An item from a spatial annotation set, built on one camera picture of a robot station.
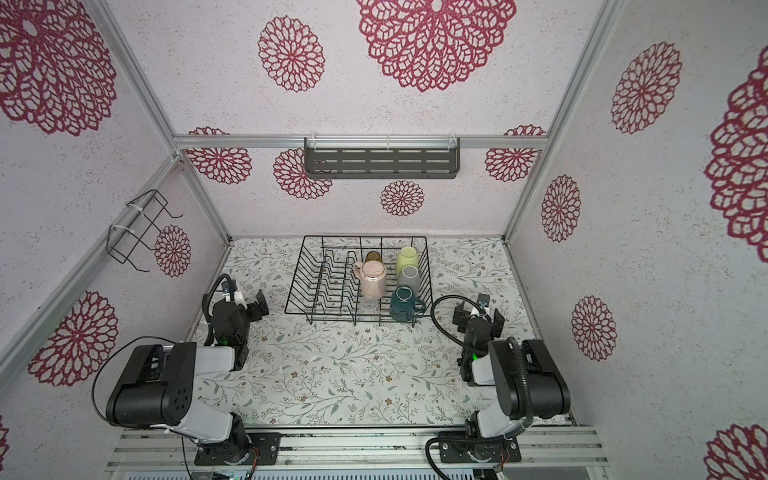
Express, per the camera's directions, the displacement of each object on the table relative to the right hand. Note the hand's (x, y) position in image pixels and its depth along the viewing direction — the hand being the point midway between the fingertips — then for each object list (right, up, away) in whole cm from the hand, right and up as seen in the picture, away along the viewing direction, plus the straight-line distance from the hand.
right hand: (483, 303), depth 90 cm
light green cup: (-22, +15, +9) cm, 28 cm away
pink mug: (-34, +9, +2) cm, 35 cm away
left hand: (-73, +1, +2) cm, 73 cm away
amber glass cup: (-34, +15, +13) cm, 39 cm away
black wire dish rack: (-49, +3, +10) cm, 50 cm away
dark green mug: (-24, -1, +1) cm, 24 cm away
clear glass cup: (-35, -2, +9) cm, 36 cm away
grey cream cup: (-22, +8, +4) cm, 24 cm away
